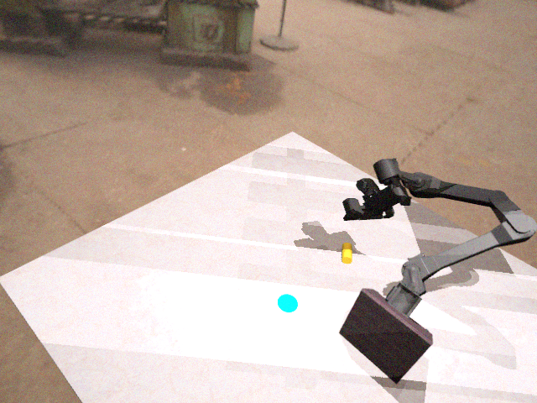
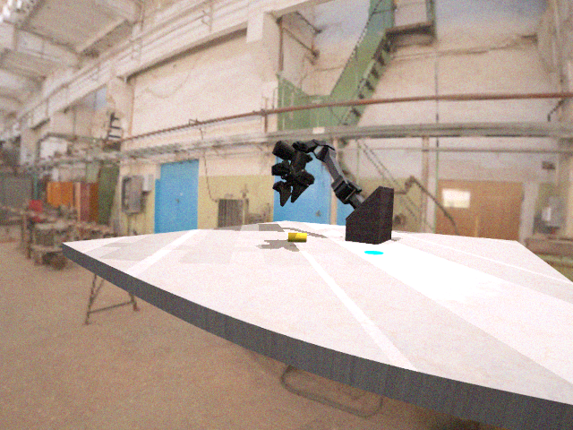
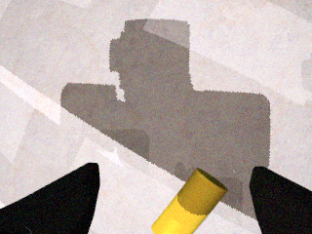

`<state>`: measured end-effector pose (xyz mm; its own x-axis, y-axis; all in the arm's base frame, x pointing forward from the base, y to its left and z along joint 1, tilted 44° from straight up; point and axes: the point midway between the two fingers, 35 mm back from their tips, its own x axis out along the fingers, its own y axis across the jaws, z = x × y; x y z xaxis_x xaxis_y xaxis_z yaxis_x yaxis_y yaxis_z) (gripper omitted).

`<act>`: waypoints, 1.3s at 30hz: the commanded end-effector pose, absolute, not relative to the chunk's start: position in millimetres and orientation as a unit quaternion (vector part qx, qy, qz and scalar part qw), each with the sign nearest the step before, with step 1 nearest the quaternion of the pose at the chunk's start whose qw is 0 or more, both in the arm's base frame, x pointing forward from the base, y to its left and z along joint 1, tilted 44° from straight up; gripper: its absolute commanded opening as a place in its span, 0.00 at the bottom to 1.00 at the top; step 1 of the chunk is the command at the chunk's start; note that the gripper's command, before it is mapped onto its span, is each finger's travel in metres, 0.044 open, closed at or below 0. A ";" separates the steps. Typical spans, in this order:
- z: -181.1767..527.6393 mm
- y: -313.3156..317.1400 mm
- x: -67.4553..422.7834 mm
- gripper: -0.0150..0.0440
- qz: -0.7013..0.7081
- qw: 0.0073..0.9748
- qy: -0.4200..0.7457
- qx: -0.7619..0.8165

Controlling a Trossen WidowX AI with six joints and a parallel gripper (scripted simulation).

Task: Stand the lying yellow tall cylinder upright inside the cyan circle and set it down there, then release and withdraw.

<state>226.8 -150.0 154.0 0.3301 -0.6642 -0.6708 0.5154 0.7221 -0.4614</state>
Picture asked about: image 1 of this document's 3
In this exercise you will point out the cyan circle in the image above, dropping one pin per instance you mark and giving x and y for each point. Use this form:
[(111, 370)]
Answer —
[(287, 303)]

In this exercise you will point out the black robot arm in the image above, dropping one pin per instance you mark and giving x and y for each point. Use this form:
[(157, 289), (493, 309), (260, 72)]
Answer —
[(515, 227)]

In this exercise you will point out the yellow cylinder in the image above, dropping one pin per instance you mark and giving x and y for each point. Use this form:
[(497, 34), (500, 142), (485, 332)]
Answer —
[(346, 257)]

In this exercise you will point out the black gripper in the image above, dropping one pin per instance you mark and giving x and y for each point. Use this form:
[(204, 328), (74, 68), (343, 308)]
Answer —
[(372, 208)]

